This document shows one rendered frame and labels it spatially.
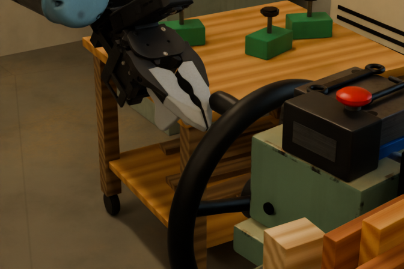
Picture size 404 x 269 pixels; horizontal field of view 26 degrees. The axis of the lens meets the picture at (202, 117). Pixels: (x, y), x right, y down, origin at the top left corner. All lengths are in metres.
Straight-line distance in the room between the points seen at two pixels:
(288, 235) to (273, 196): 0.12
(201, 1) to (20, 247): 0.99
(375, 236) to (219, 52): 1.57
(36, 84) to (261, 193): 2.62
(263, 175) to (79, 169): 1.98
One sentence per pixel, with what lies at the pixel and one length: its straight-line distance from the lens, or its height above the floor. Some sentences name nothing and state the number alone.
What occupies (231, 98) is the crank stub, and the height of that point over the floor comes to 0.93.
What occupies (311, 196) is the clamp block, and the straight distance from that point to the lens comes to 0.78.
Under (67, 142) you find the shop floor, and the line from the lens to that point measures 2.94.
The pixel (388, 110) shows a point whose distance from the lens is 0.78.
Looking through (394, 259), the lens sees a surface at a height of 0.95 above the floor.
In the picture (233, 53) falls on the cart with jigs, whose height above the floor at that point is 0.53.
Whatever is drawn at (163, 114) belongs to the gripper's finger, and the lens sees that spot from 0.99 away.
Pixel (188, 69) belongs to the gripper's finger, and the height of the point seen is 0.94.
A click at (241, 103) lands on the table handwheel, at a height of 0.95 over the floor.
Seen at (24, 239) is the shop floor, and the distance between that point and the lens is 2.45.
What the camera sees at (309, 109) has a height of 1.01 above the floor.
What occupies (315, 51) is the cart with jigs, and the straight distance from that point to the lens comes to 2.22.
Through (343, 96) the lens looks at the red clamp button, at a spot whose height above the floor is 1.02.
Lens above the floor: 1.32
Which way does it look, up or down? 25 degrees down
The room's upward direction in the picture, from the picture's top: straight up
